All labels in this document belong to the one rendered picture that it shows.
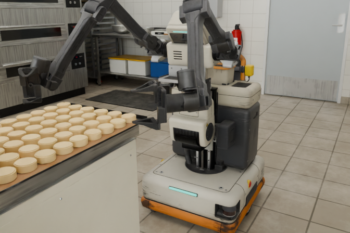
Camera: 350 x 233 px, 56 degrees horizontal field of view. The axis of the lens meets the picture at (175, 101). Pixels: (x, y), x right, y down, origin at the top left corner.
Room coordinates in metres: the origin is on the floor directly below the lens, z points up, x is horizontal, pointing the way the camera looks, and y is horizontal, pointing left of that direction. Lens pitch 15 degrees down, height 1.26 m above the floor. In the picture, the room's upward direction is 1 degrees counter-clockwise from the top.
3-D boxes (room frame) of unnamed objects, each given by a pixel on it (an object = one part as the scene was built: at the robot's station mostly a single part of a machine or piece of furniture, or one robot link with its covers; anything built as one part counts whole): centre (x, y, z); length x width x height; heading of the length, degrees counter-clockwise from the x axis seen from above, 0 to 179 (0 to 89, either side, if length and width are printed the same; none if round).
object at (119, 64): (5.78, 0.86, 0.36); 0.46 x 0.38 x 0.26; 147
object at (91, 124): (0.99, 0.26, 0.91); 0.05 x 0.05 x 0.02
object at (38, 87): (1.23, 0.55, 0.95); 0.09 x 0.07 x 0.07; 15
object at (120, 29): (5.77, 0.87, 0.95); 0.39 x 0.39 x 0.14
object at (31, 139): (0.88, 0.41, 0.91); 0.05 x 0.05 x 0.02
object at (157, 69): (5.35, 0.13, 0.36); 0.46 x 0.38 x 0.26; 151
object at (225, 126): (1.83, -0.17, 0.55); 0.28 x 0.27 x 0.25; 60
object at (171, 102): (0.98, 0.02, 0.99); 0.07 x 0.07 x 0.10; 15
